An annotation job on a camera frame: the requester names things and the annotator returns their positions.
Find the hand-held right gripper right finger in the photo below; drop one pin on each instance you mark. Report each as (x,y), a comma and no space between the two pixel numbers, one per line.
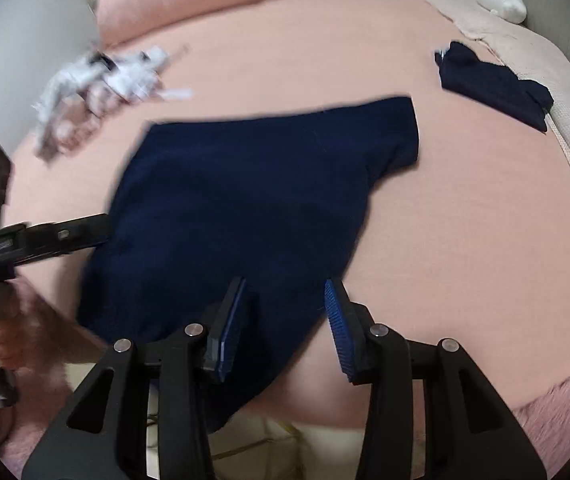
(337,330)

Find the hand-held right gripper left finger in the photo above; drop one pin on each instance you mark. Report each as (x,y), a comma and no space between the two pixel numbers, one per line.
(230,332)

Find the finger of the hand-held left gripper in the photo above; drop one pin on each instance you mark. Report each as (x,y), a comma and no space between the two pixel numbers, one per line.
(75,235)

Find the navy white-striped shorts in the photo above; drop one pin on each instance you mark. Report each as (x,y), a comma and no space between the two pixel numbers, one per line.
(215,210)

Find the person's left forearm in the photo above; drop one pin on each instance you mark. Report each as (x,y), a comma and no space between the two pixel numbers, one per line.
(60,335)

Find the person's left hand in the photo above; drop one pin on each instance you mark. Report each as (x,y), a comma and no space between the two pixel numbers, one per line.
(5,345)

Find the crumpled pink garment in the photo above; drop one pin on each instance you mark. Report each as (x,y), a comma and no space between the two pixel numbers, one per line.
(80,130)

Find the bed with pink sheet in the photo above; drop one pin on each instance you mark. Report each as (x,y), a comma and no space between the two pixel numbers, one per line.
(465,235)

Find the crumpled white garment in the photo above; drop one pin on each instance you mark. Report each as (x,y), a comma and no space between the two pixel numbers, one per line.
(120,72)

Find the person's pink fluffy clothing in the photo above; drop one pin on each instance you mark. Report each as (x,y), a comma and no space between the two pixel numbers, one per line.
(565,410)

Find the folded navy garment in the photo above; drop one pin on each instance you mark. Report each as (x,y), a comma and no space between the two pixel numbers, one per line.
(490,90)

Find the white plush toy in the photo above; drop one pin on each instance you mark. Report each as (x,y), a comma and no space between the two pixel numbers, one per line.
(502,2)

